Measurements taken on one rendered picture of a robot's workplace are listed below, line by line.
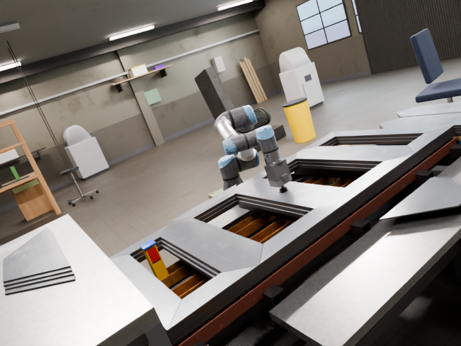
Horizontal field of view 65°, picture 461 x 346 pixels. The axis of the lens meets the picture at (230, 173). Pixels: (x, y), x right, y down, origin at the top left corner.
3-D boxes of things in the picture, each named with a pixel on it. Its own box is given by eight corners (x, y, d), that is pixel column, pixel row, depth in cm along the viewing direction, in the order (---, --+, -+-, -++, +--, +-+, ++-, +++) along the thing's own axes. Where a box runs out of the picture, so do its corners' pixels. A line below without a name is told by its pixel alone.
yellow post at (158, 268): (172, 282, 160) (156, 245, 155) (162, 288, 158) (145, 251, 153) (168, 279, 165) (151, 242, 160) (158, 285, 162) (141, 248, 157)
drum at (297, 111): (322, 135, 572) (311, 96, 556) (300, 145, 564) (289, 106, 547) (309, 134, 611) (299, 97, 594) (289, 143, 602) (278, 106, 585)
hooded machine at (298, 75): (326, 102, 832) (310, 42, 796) (307, 111, 809) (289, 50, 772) (307, 104, 891) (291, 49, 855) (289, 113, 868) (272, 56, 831)
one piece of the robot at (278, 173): (272, 159, 154) (284, 193, 158) (287, 151, 158) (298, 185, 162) (258, 158, 162) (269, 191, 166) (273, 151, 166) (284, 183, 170)
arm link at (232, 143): (207, 114, 206) (222, 139, 161) (225, 109, 207) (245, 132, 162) (213, 133, 210) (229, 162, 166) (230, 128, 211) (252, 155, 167)
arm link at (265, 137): (268, 123, 162) (274, 125, 154) (276, 145, 165) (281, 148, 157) (252, 129, 162) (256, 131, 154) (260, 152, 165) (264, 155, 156)
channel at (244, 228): (370, 156, 224) (368, 148, 223) (123, 317, 148) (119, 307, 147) (359, 156, 231) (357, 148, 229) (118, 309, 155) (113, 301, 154)
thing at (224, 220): (343, 157, 245) (341, 153, 245) (181, 259, 186) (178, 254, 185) (321, 157, 262) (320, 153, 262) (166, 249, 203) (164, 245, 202)
